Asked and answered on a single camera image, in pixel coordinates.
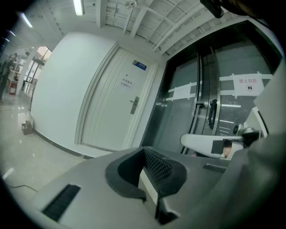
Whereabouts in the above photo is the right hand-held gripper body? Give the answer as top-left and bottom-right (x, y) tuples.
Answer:
(232, 106), (269, 148)

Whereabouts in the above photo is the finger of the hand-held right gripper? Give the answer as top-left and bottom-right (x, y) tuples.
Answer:
(180, 133), (244, 159)

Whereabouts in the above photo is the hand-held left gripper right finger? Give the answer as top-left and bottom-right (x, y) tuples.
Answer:
(143, 146), (233, 229)

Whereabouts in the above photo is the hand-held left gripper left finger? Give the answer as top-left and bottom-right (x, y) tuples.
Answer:
(29, 146), (161, 229)

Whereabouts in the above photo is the black framed glass double door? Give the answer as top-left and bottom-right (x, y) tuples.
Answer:
(142, 19), (282, 157)

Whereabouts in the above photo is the silver door lock plate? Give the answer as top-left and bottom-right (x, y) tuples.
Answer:
(130, 96), (140, 115)

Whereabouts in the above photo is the white paper sheet with writing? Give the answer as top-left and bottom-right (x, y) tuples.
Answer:
(118, 77), (136, 93)

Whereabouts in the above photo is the blue door sign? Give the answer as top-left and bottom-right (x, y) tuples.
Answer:
(132, 59), (147, 71)

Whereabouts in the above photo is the white notice with red print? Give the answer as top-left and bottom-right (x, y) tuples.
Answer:
(232, 73), (266, 98)

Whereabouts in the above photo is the white taped paper notice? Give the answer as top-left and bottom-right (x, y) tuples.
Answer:
(173, 86), (192, 101)

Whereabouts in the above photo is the brown cardboard box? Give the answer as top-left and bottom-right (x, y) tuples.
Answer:
(21, 120), (34, 136)

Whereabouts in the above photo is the white ceiling pipe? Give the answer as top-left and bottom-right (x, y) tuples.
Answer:
(145, 4), (203, 52)

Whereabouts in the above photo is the red box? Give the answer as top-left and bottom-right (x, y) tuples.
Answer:
(8, 80), (18, 96)

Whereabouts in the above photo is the glass entrance window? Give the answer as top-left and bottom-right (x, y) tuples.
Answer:
(23, 46), (52, 95)

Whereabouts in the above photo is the white storage shelf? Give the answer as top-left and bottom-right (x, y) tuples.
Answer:
(8, 57), (25, 96)

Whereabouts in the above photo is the black floor cable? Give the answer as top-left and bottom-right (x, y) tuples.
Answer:
(8, 183), (39, 193)

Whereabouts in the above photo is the black head-worn camera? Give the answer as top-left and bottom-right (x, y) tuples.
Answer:
(199, 0), (225, 19)

